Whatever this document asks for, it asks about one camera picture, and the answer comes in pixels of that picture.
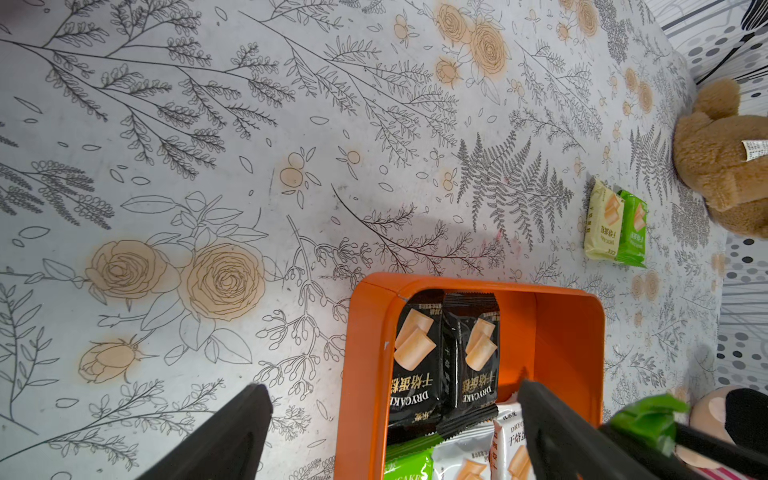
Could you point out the orange storage box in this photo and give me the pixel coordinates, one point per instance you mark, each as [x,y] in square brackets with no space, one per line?
[551,335]

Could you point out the striped orange toy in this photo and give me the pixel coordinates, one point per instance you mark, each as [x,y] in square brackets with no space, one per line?
[733,414]

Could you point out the yellow cookie packet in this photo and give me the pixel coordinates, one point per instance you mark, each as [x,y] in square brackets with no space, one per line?
[603,223]

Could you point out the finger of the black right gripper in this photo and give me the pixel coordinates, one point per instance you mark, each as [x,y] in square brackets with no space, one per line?
[655,465]

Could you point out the white cookie packet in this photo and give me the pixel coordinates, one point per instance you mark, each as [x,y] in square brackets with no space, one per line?
[496,449]

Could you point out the green cookie packet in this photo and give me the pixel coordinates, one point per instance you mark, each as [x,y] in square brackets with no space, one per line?
[632,241]
[411,459]
[651,421]

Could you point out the brown teddy bear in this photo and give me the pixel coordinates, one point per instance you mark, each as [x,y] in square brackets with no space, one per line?
[711,159]

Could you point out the floral table mat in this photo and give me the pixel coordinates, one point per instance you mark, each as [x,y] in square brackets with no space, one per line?
[192,190]

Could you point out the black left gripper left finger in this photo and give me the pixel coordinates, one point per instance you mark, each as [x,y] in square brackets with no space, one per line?
[229,445]

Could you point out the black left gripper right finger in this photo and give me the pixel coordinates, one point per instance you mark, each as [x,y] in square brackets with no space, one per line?
[562,445]

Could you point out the green cookie packet top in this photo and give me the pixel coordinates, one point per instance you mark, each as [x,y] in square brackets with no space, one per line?
[632,241]

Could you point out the black cookie packet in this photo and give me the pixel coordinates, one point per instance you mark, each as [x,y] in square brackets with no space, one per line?
[470,329]
[416,390]

